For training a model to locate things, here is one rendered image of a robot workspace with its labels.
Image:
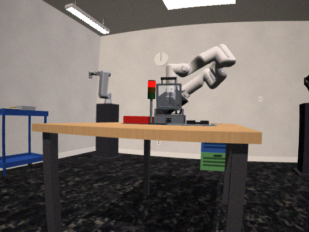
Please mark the red open bin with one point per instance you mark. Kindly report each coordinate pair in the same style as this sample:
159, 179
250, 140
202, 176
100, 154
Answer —
136, 119

